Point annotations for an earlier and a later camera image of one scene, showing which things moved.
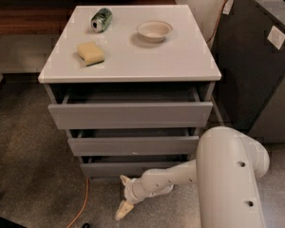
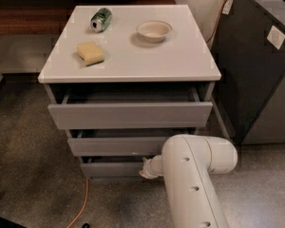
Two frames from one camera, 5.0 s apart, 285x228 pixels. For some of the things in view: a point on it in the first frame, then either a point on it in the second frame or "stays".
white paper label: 276,37 stays
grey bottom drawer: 132,166 stays
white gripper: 130,191 → 151,167
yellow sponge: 90,53 stays
